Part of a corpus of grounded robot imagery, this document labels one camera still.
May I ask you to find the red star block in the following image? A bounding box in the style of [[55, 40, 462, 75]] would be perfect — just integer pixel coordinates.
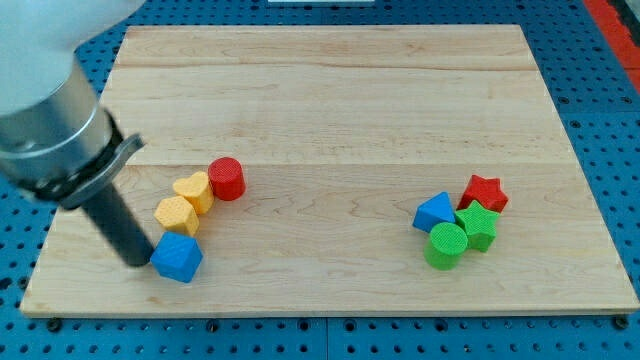
[[456, 174, 509, 213]]

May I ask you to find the light wooden board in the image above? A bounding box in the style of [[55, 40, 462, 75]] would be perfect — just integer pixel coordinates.
[[21, 25, 639, 319]]

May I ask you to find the yellow hexagon block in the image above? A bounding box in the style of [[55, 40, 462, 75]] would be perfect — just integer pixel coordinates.
[[154, 196, 199, 237]]

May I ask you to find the blue triangle block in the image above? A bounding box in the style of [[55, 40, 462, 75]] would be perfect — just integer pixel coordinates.
[[412, 192, 455, 233]]

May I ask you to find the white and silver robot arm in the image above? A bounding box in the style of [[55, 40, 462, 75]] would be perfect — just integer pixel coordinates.
[[1, 0, 144, 209]]

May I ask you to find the blue cube block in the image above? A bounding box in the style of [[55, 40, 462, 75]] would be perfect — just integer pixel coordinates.
[[150, 231, 203, 283]]

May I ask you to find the yellow heart block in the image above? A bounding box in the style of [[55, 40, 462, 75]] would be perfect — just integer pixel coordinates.
[[172, 171, 215, 215]]

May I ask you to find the red cylinder block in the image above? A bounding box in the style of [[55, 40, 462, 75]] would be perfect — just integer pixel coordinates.
[[208, 157, 246, 201]]

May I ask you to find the green cylinder block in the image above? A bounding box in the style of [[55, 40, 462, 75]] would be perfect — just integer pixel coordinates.
[[423, 222, 468, 270]]

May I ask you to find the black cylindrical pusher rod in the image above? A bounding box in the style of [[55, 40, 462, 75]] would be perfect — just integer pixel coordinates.
[[81, 183, 154, 267]]

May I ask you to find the green star block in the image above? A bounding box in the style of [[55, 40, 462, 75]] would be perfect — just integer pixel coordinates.
[[454, 200, 500, 252]]

